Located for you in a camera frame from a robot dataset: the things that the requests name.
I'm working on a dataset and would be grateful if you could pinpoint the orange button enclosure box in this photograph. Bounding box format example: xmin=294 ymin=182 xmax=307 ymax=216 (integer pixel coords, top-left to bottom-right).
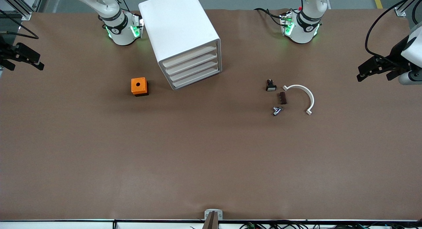
xmin=131 ymin=77 xmax=149 ymax=97

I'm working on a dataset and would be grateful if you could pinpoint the black cable bundle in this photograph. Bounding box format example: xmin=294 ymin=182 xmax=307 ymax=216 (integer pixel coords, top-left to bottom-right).
xmin=239 ymin=221 xmax=422 ymax=229

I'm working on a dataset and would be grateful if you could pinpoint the black arm base cable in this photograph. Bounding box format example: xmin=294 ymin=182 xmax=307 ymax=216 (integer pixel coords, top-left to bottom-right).
xmin=253 ymin=7 xmax=285 ymax=26

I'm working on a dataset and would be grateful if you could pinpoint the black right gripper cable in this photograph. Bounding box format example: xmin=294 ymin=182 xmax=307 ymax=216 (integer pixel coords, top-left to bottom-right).
xmin=0 ymin=10 xmax=39 ymax=40

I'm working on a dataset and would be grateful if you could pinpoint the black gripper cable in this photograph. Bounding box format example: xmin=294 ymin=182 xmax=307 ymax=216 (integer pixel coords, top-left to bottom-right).
xmin=0 ymin=10 xmax=39 ymax=40
xmin=364 ymin=0 xmax=422 ymax=58

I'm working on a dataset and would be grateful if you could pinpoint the grey metal mount bracket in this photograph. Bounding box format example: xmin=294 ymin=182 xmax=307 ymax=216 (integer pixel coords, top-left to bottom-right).
xmin=204 ymin=209 xmax=223 ymax=220

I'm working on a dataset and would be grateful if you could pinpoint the white curved plastic clamp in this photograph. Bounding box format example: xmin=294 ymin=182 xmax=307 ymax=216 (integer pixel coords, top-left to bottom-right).
xmin=283 ymin=84 xmax=315 ymax=115

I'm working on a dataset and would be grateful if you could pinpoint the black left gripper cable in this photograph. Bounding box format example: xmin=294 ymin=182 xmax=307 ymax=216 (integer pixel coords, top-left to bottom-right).
xmin=364 ymin=0 xmax=422 ymax=58

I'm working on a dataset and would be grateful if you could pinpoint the brown tapered post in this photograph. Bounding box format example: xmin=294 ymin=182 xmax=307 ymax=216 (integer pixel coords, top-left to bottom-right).
xmin=202 ymin=212 xmax=219 ymax=229

